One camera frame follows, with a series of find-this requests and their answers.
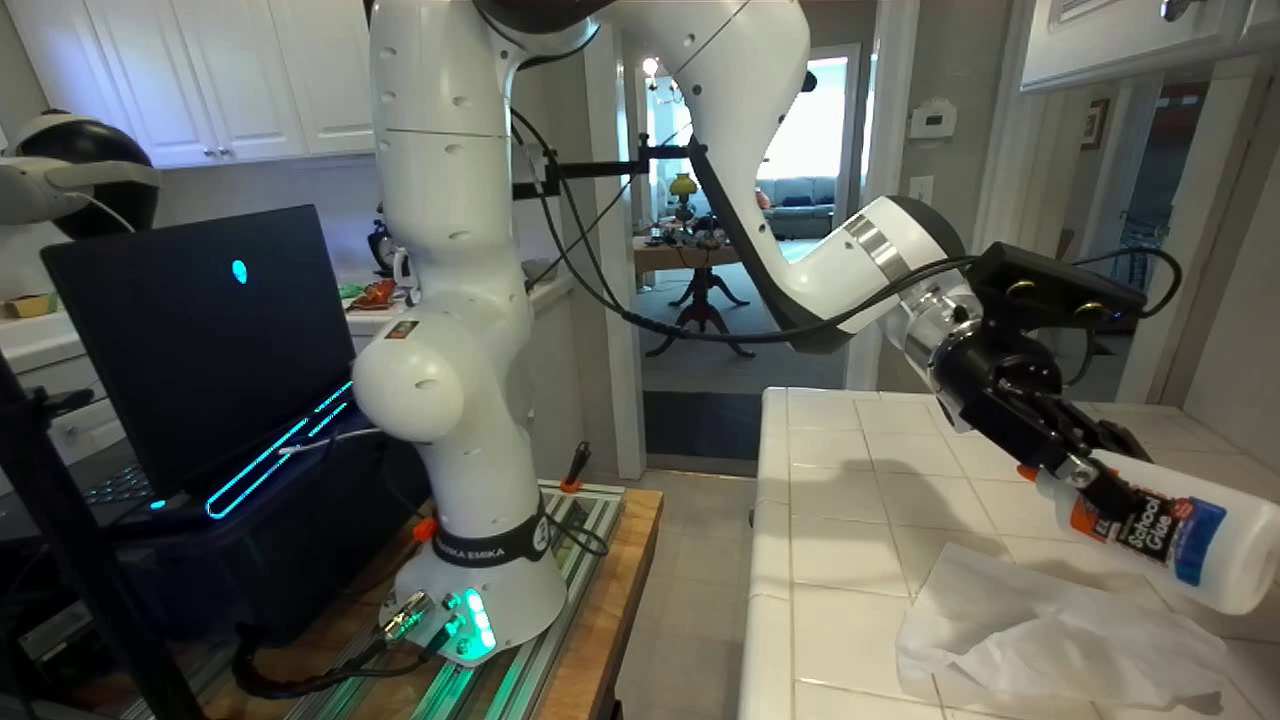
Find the small yellow lamp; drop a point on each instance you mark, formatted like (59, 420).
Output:
(680, 195)

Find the white upper kitchen cabinet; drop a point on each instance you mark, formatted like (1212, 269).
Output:
(1135, 46)

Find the black camera boom rod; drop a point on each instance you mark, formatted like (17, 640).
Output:
(603, 169)

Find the aluminium base plate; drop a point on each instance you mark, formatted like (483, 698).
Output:
(564, 624)

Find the black white round headset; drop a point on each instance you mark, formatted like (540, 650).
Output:
(81, 155)

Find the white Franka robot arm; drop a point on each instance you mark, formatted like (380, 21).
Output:
(452, 384)

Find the small orange clip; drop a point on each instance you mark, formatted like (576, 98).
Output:
(427, 528)

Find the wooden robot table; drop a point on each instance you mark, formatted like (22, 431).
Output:
(614, 600)

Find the red black clamp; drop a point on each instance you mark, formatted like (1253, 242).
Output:
(576, 464)

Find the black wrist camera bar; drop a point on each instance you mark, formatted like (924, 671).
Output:
(1066, 293)

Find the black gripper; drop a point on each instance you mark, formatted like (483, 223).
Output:
(1003, 384)

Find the white glue bottle orange cap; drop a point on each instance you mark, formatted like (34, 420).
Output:
(1224, 544)

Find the black laptop cyan lights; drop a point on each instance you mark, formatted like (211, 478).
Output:
(201, 346)

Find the white paper towel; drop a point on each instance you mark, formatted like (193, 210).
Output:
(1040, 654)

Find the white cabinet row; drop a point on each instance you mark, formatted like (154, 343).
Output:
(135, 67)

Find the orange plastic object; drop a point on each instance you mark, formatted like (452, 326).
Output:
(375, 293)

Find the yellow sponge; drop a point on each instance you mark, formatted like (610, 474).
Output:
(30, 304)

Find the black tripod leg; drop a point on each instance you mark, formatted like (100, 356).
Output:
(81, 573)

